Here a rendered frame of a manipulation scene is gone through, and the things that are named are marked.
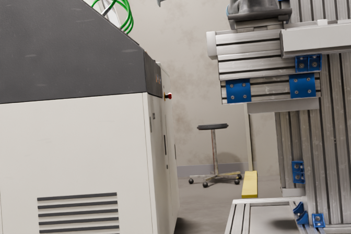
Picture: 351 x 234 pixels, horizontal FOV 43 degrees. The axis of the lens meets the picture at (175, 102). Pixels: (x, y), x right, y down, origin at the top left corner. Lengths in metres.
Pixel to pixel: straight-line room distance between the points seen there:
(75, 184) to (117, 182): 0.16
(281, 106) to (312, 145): 0.21
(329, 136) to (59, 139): 1.03
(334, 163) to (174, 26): 3.43
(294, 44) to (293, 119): 0.45
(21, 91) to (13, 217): 0.47
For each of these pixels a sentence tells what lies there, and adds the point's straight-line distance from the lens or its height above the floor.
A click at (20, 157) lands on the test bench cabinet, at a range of 1.78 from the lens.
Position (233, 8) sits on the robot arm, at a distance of 2.31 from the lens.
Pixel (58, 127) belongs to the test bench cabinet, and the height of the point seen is 0.68.
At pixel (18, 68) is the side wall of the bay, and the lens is 1.78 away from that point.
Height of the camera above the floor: 0.71
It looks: 1 degrees up
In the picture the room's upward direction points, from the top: 4 degrees counter-clockwise
